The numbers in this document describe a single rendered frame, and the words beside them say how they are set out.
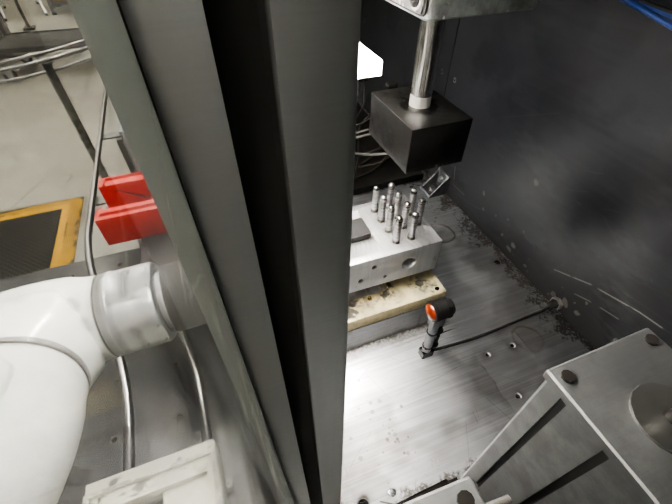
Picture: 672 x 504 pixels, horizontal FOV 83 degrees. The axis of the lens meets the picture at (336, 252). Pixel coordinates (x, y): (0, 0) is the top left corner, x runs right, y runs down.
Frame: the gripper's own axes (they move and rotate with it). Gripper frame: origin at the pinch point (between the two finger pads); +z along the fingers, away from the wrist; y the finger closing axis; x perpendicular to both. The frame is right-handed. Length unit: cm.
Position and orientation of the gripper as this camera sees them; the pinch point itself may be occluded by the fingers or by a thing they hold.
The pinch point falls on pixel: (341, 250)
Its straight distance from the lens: 46.0
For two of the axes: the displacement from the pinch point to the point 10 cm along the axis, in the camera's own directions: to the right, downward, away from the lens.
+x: -3.5, -6.7, 6.6
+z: 9.4, -2.6, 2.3
